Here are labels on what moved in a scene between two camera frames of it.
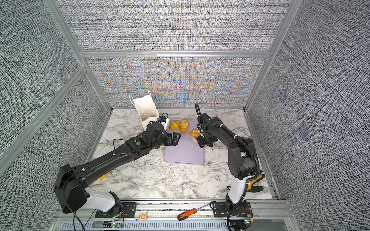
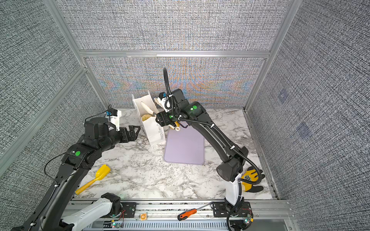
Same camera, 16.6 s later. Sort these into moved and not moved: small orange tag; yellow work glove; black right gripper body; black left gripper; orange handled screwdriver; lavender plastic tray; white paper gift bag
Moved: black right gripper body; black left gripper
Not moved: yellow work glove; lavender plastic tray; orange handled screwdriver; white paper gift bag; small orange tag
